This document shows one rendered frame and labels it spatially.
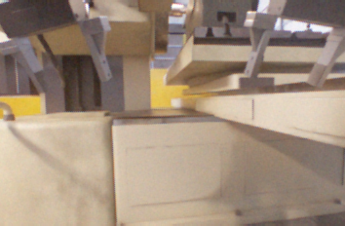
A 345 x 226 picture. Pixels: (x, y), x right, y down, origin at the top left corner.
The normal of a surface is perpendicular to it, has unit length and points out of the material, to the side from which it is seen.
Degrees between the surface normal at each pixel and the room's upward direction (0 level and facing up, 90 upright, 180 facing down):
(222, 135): 90
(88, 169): 90
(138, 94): 90
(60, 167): 90
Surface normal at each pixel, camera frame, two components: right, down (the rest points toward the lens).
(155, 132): 0.13, 0.07
